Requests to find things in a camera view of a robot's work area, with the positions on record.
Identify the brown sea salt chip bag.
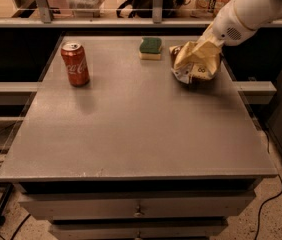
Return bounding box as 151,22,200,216
169,40,223,84

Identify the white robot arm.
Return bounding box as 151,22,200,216
198,0,282,46

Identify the green and yellow sponge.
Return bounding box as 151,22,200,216
139,37,162,60

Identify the black bag on shelf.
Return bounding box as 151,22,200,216
116,0,192,18

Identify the clear plastic container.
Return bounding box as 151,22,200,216
66,0,104,18

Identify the red coca-cola can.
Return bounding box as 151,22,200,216
61,41,90,87

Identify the grey drawer cabinet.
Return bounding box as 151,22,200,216
0,37,276,240

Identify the metal drawer knob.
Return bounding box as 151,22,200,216
134,207,144,218

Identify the black cable right floor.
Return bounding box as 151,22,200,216
253,142,282,240

